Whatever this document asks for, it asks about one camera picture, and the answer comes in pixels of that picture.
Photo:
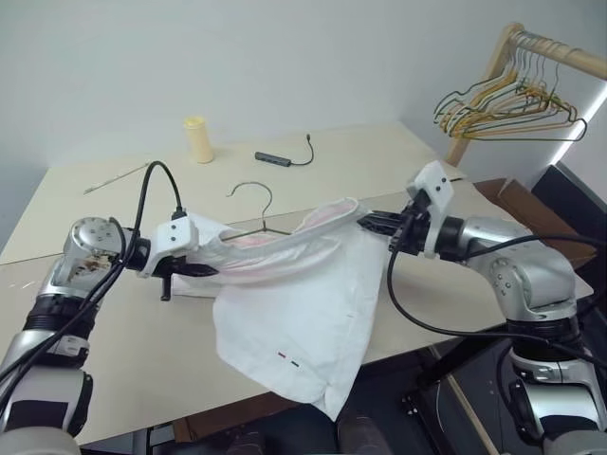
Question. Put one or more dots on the dark rounded shape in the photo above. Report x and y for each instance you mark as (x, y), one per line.
(246, 446)
(362, 436)

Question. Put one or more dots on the thin wooden strip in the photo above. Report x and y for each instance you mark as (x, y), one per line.
(469, 412)

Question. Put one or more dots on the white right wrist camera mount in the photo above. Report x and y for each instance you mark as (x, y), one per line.
(436, 182)

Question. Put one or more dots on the wooden clothes rack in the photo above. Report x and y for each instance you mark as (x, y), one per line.
(491, 71)

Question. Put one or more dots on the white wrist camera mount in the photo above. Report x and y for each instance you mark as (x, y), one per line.
(173, 234)
(436, 182)

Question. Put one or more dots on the pale yellow plastic bottle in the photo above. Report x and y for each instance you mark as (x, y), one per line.
(199, 142)

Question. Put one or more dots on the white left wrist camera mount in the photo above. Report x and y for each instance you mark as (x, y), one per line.
(173, 234)

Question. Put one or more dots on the white shorts garment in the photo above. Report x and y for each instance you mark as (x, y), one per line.
(308, 308)

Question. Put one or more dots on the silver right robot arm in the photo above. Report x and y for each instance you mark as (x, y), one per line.
(521, 275)

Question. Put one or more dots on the thin metal rod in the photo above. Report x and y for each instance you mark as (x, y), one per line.
(116, 178)

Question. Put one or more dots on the brown cardboard box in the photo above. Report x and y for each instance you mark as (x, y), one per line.
(521, 199)

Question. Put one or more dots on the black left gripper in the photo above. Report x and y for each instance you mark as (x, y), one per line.
(173, 266)

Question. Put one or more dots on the black panel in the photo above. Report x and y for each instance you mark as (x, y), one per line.
(583, 189)

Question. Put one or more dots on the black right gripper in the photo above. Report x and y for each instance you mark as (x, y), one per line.
(412, 232)

